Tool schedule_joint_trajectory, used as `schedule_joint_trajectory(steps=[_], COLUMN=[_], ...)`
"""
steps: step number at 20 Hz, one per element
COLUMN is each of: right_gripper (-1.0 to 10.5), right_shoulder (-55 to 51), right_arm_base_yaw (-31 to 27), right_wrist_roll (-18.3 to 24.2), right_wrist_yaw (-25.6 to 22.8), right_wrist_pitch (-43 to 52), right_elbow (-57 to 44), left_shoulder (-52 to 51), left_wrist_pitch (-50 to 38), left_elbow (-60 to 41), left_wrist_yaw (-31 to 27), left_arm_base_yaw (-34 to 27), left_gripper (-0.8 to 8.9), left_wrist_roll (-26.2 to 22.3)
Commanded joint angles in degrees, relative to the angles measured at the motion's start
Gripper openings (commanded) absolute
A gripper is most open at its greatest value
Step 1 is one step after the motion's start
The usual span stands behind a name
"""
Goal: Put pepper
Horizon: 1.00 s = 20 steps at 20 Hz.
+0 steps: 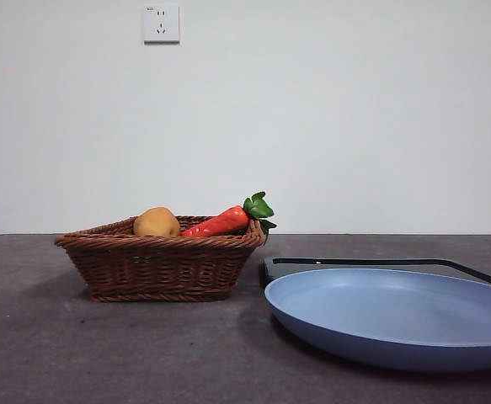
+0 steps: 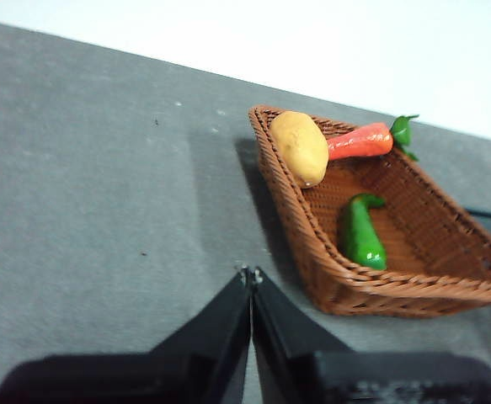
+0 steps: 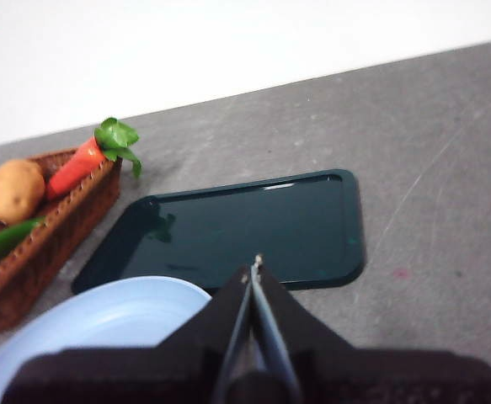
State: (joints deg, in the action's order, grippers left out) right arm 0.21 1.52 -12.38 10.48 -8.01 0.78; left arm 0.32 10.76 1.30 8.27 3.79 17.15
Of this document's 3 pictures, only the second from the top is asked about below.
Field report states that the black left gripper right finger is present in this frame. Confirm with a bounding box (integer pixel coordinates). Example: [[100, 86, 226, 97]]
[[251, 267, 491, 404]]

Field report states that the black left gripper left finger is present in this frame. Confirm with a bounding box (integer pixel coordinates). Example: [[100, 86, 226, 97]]
[[0, 265, 254, 404]]

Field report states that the green pepper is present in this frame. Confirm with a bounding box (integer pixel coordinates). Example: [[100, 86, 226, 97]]
[[338, 193, 388, 272]]

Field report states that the brown wicker basket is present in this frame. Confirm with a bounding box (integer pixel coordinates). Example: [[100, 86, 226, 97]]
[[248, 104, 491, 316]]

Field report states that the tan potato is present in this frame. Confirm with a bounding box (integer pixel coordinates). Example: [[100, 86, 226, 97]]
[[269, 110, 330, 189]]

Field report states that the orange carrot with green leaves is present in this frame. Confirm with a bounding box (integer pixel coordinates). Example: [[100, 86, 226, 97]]
[[325, 114, 420, 162]]

